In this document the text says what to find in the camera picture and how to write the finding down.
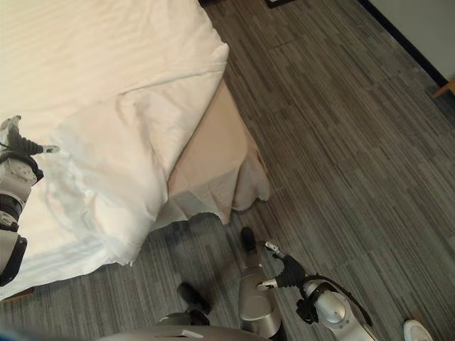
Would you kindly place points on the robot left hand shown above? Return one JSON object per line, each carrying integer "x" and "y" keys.
{"x": 22, "y": 142}

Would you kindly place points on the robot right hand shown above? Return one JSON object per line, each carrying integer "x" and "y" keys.
{"x": 291, "y": 271}

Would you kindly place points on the white duvet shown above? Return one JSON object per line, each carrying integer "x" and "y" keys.
{"x": 106, "y": 106}

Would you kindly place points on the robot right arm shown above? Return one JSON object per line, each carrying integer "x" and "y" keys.
{"x": 332, "y": 305}

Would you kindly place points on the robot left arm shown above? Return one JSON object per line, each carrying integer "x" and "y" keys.
{"x": 14, "y": 184}

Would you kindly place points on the beige bed skirt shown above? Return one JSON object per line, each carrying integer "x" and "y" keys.
{"x": 213, "y": 149}

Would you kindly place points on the robot right dark foot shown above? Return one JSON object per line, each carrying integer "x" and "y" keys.
{"x": 248, "y": 238}

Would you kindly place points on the robot dark foot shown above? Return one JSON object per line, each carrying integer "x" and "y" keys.
{"x": 248, "y": 238}
{"x": 192, "y": 295}

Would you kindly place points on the robot left dark foot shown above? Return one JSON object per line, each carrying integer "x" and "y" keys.
{"x": 192, "y": 295}

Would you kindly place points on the robot left silver leg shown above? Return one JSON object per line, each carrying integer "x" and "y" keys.
{"x": 185, "y": 317}

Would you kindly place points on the robot silver torso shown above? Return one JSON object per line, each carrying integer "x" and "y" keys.
{"x": 170, "y": 333}

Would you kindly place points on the person's white shoe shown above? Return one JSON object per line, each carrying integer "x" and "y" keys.
{"x": 418, "y": 330}

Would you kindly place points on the dark furniture base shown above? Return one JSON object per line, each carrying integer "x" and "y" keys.
{"x": 209, "y": 2}

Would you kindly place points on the wooden furniture piece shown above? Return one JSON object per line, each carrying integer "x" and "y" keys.
{"x": 446, "y": 89}

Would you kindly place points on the dark flat object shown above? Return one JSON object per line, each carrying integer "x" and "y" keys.
{"x": 281, "y": 3}

